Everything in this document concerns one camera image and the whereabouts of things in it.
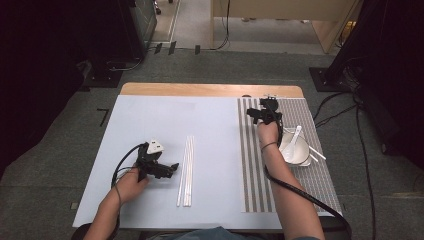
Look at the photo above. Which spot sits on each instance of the white square plate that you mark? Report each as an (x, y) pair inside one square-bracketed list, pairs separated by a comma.
[(307, 164)]

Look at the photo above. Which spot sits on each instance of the black wristband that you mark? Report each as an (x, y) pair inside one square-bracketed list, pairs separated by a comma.
[(268, 145)]

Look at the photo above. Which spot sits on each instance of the person's left hand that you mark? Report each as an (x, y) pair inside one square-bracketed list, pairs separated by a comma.
[(130, 188)]

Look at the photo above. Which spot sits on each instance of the person's blue clothing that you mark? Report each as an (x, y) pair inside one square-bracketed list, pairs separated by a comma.
[(213, 234)]

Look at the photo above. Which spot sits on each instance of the white spoon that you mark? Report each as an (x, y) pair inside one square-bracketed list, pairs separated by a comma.
[(290, 150)]

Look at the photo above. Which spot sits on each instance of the white bowl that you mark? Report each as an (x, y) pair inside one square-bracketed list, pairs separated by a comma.
[(300, 150)]

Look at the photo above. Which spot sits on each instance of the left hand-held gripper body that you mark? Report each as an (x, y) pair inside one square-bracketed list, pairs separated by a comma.
[(150, 163)]

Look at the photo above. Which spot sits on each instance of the black tape strip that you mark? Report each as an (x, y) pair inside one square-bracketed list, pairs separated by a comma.
[(172, 47), (158, 48), (197, 49)]

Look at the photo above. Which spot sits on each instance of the light wooden desk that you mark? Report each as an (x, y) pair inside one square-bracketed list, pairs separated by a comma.
[(283, 8)]

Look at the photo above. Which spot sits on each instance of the black stand base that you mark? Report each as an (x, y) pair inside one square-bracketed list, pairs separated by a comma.
[(101, 78), (328, 80)]

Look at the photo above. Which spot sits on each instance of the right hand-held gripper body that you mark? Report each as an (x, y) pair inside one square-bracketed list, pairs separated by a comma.
[(270, 111)]

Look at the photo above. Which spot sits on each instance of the light blue table mat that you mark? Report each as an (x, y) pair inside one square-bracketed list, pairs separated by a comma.
[(160, 116)]

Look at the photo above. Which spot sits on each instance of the grey striped placemat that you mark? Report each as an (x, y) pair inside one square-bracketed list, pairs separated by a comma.
[(253, 173)]

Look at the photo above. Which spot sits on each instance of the person's right hand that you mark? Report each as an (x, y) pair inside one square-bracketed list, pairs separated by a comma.
[(267, 133)]

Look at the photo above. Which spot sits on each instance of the dark equipment cabinet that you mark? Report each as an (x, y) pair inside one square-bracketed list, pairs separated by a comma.
[(145, 20)]

